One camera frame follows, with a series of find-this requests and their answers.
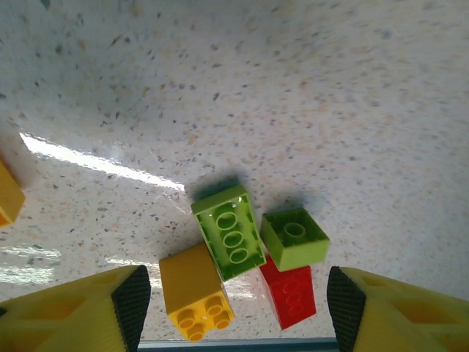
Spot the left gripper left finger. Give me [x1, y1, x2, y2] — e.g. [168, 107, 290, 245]
[0, 264, 152, 352]

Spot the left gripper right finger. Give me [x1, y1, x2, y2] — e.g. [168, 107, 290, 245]
[326, 265, 469, 352]

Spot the red lego brick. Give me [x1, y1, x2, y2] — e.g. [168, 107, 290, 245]
[259, 254, 317, 331]

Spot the yellow lego brick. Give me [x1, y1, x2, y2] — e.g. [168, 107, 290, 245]
[0, 156, 27, 229]
[158, 241, 236, 342]

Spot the small green lego brick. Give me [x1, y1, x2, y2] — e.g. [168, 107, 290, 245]
[259, 207, 331, 273]

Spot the teal plastic container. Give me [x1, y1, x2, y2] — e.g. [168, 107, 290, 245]
[138, 337, 339, 352]

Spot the long green lego brick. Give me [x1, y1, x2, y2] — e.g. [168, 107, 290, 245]
[190, 183, 267, 283]

